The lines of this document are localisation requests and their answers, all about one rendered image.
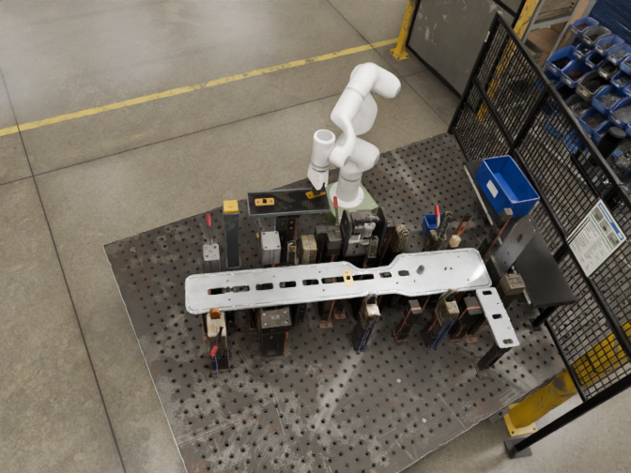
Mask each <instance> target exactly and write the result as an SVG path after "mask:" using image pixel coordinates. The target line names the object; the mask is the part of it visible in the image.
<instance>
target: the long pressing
mask: <svg viewBox="0 0 631 473"><path fill-rule="evenodd" d="M457 256H459V258H458V257H457ZM419 265H424V267H425V269H424V272H423V274H421V275H420V274H418V273H417V272H416V270H417V268H418V266H419ZM445 267H447V268H446V270H444V268H445ZM450 267H452V268H453V269H450ZM343 270H350V271H351V275H352V276H354V275H364V274H373V276H374V279H373V280H363V281H353V282H354V286H349V287H346V284H345V282H336V283H325V284H323V283H322V281H321V280H322V279H325V278H334V277H344V275H343ZM403 270H407V271H408V273H409V275H408V276H402V277H401V276H399V274H398V271H403ZM319 271H320V273H319ZM384 272H391V274H392V276H391V277H390V278H383V279H382V278H380V276H379V273H384ZM273 276H275V277H273ZM314 279H317V280H318V284H316V285H306V286H304V285H303V284H302V281H305V280H314ZM227 280H228V281H227ZM468 280H469V281H468ZM415 281H416V282H415ZM280 282H295V283H296V286H295V287H287V288H281V287H280ZM397 282H398V283H397ZM266 283H271V284H272V287H273V288H272V289H268V290H256V286H257V285H258V284H266ZM246 285H247V286H249V291H248V292H238V293H233V291H231V292H226V289H225V288H226V286H230V288H231V289H232V288H233V287H237V286H246ZM491 285H492V281H491V279H490V277H489V275H488V272H487V270H486V268H485V264H484V262H483V260H482V257H481V255H480V254H479V252H478V251H477V250H476V249H473V248H466V249H455V250H445V251H433V252H414V253H403V254H398V255H396V256H395V257H394V259H393V260H392V262H391V263H390V264H389V265H388V266H386V267H371V268H358V267H355V266H354V265H352V264H351V263H349V262H347V261H341V262H330V263H320V264H310V265H299V266H289V267H268V268H258V269H247V270H237V271H226V272H216V273H205V274H194V275H191V276H189V277H188V278H187V279H186V281H185V307H186V310H187V312H188V313H191V314H200V313H210V309H211V308H219V309H220V312H227V311H236V310H245V309H254V308H264V307H272V306H282V305H290V304H300V303H309V302H318V301H327V300H336V299H345V298H362V297H366V296H367V294H368V293H370V292H377V296H380V295H389V294H398V295H402V296H406V297H410V298H412V297H421V296H430V295H439V294H444V293H445V292H447V291H448V289H449V288H457V292H466V291H474V290H476V289H481V288H489V287H491ZM217 288H224V290H225V291H224V292H225V293H224V294H219V295H209V294H208V290H209V289H217ZM323 289H324V290H325V291H323ZM228 299H230V300H228Z"/></svg>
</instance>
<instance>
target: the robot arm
mask: <svg viewBox="0 0 631 473"><path fill-rule="evenodd" d="M400 88H401V84H400V82H399V80H398V79H397V77H396V76H394V75H393V74H391V73H390V72H388V71H387V70H385V69H382V68H381V67H379V66H377V65H376V64H374V63H365V64H361V65H358V66H357V67H355V68H354V69H353V70H352V72H351V74H350V82H349V83H348V85H347V87H346V89H345V91H344V92H343V94H342V96H341V98H339V100H338V102H337V104H336V105H335V107H334V109H333V111H332V113H331V121H332V122H333V123H334V124H335V125H337V126H338V127H339V128H340V129H341V130H342V131H343V132H342V133H341V134H340V135H339V136H338V138H337V139H336V141H335V136H334V134H333V133H332V132H331V131H329V130H318V131H317V132H316V133H315V135H314V141H313V148H312V155H311V161H310V164H309V168H308V173H307V175H308V178H309V179H310V181H311V182H312V188H311V191H315V192H314V196H316V195H318V194H320V193H321V192H324V191H325V187H327V184H328V177H329V170H328V169H329V168H330V166H331V164H333V165H335V166H337V167H340V173H339V178H338V182H336V183H335V184H333V185H332V187H331V190H330V198H331V200H332V201H333V197H334V196H337V200H338V206H339V207H343V208H353V207H356V206H358V205H359V204H360V203H361V202H362V199H363V191H362V188H361V187H360V184H361V179H362V172H364V171H367V170H369V169H371V168H372V167H374V166H375V165H376V164H377V162H378V160H379V151H378V149H377V148H376V147H375V146H374V145H372V144H370V143H368V142H366V141H364V140H362V139H360V138H358V137H356V135H360V134H364V133H366V132H367V131H368V130H370V129H371V128H372V126H373V124H374V122H375V119H376V116H377V104H376V102H375V100H374V99H373V97H372V95H371V93H374V94H376V95H378V96H380V97H382V98H384V99H392V98H394V97H396V96H397V95H398V93H399V91H400ZM370 92H371V93H370ZM334 141H335V142H334Z"/></svg>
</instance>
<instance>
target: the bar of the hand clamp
mask: <svg viewBox="0 0 631 473"><path fill-rule="evenodd" d="M453 220H454V218H453V213H452V211H446V210H445V211H444V212H443V215H442V218H441V221H440V224H439V228H438V230H437V233H436V235H437V237H438V239H437V241H438V240H439V235H440V234H441V235H442V238H441V241H443V239H444V237H445V235H446V232H447V229H448V226H449V224H450V222H452V221H453Z"/></svg>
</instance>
